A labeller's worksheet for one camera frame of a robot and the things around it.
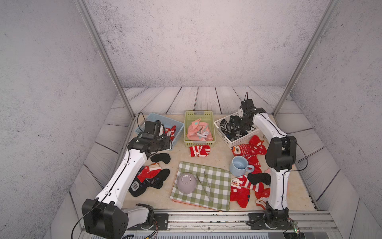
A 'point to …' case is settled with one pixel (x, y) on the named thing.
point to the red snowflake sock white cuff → (148, 172)
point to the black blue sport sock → (234, 133)
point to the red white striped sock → (200, 151)
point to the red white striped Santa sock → (240, 186)
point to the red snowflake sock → (250, 151)
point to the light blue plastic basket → (168, 121)
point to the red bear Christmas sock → (170, 132)
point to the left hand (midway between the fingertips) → (170, 142)
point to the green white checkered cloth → (213, 185)
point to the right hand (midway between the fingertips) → (235, 123)
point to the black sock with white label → (137, 188)
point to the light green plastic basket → (206, 117)
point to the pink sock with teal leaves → (199, 131)
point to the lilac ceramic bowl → (186, 182)
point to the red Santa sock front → (262, 195)
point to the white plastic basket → (236, 142)
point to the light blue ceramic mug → (239, 166)
